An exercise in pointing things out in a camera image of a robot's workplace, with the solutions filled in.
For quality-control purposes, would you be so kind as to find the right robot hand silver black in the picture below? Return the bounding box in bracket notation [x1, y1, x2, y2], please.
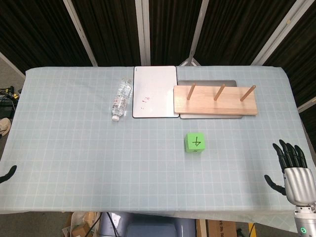
[264, 139, 316, 206]

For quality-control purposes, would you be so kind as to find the green cube with handwritten numbers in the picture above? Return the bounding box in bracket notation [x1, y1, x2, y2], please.
[184, 132, 205, 154]

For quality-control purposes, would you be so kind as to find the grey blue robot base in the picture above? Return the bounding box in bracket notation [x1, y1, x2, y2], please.
[99, 211, 197, 237]

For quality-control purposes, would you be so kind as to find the brown printed cardboard box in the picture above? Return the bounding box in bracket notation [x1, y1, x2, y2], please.
[196, 219, 239, 237]

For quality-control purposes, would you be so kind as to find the wooden board with three pegs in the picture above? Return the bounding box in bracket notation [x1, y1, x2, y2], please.
[173, 82, 259, 116]

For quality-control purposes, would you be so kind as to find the grey closed laptop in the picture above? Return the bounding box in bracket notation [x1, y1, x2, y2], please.
[177, 79, 243, 119]

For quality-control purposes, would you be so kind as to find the grey metal stand foot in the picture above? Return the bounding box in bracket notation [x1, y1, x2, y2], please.
[178, 50, 201, 67]

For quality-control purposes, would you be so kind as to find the white dry-erase board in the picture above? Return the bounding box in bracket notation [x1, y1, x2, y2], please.
[132, 65, 179, 119]

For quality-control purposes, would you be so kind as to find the clear plastic water bottle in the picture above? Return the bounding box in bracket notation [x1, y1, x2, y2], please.
[109, 78, 133, 122]

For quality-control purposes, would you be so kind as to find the light blue checked tablecloth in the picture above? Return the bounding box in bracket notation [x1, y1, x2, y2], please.
[0, 65, 316, 234]

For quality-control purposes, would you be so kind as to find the open cardboard box with papers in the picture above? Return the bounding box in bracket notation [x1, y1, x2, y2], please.
[61, 211, 102, 237]

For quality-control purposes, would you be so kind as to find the dark brown curtain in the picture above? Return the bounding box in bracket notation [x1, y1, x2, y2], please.
[0, 0, 316, 109]

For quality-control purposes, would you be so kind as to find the beige shoe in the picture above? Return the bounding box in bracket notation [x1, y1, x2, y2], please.
[0, 117, 12, 137]

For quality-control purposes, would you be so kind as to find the white frame post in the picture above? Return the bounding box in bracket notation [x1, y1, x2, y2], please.
[63, 0, 98, 67]
[251, 0, 307, 66]
[135, 0, 152, 66]
[297, 97, 316, 112]
[187, 0, 210, 60]

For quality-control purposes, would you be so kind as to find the black equipment with cables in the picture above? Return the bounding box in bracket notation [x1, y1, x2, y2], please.
[0, 85, 22, 119]

